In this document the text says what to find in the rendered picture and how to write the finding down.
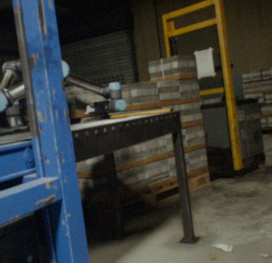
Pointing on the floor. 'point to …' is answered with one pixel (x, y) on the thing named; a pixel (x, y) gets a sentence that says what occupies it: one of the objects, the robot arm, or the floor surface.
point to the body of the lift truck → (247, 131)
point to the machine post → (50, 122)
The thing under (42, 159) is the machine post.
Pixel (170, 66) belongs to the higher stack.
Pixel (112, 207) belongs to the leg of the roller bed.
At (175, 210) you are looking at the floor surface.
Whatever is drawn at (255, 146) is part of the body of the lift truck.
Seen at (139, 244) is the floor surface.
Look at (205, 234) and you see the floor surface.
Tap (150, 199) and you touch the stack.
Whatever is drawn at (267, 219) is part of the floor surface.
